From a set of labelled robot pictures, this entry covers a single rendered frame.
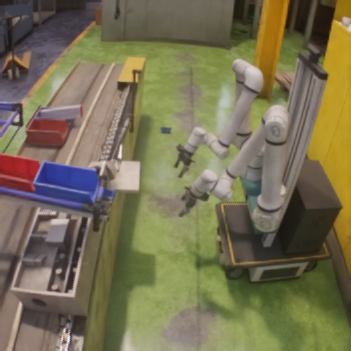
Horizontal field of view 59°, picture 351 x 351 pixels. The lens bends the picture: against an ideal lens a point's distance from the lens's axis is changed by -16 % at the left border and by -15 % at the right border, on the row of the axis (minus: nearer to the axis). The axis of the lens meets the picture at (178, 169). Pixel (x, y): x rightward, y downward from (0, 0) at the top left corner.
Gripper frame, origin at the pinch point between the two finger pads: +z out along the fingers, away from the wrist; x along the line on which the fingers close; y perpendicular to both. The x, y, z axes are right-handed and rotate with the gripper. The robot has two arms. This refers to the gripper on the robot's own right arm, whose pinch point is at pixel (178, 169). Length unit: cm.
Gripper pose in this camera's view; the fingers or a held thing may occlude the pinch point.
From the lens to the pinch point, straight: 256.0
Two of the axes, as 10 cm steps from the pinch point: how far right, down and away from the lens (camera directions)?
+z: -4.4, 8.1, 3.9
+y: 8.6, 2.7, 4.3
